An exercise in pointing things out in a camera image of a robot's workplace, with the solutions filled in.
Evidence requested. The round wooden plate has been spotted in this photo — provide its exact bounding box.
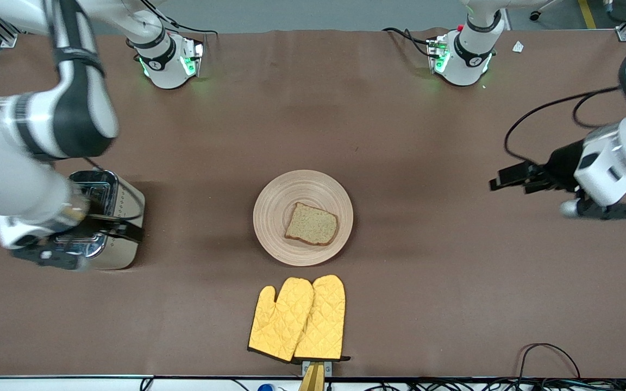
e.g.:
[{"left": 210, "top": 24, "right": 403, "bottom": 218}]
[{"left": 253, "top": 169, "right": 354, "bottom": 267}]

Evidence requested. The brown toast slice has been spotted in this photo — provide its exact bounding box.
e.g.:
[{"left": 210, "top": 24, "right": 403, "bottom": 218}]
[{"left": 284, "top": 202, "right": 340, "bottom": 247}]

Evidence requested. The beige chrome toaster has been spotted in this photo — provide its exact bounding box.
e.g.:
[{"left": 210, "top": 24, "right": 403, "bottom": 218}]
[{"left": 47, "top": 169, "right": 146, "bottom": 271}]

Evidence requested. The brown table cloth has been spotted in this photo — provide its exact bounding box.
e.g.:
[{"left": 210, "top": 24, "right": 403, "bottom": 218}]
[{"left": 0, "top": 27, "right": 626, "bottom": 379}]

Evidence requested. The yellow quilted oven mitt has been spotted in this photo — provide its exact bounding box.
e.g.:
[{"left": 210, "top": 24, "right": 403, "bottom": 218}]
[
  {"left": 247, "top": 277, "right": 315, "bottom": 363},
  {"left": 293, "top": 274, "right": 351, "bottom": 363}
]

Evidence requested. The black looped cable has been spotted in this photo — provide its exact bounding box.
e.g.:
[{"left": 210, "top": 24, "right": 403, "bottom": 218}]
[{"left": 518, "top": 343, "right": 581, "bottom": 381}]

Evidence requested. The black left base cable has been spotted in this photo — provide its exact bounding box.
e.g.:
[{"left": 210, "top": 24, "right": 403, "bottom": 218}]
[{"left": 382, "top": 27, "right": 434, "bottom": 58}]

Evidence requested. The black base cable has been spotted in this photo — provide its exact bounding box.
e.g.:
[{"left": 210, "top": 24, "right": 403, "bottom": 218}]
[
  {"left": 382, "top": 27, "right": 434, "bottom": 58},
  {"left": 158, "top": 15, "right": 219, "bottom": 43}
]

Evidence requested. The black right base cable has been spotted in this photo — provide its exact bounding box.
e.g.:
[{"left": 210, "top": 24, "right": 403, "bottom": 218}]
[{"left": 158, "top": 15, "right": 219, "bottom": 43}]

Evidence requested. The black cable bundle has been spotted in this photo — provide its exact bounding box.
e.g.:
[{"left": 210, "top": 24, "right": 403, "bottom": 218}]
[{"left": 327, "top": 377, "right": 626, "bottom": 391}]

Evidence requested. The grey metal bracket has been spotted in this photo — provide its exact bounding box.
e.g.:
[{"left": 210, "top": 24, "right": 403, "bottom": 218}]
[{"left": 302, "top": 360, "right": 333, "bottom": 377}]

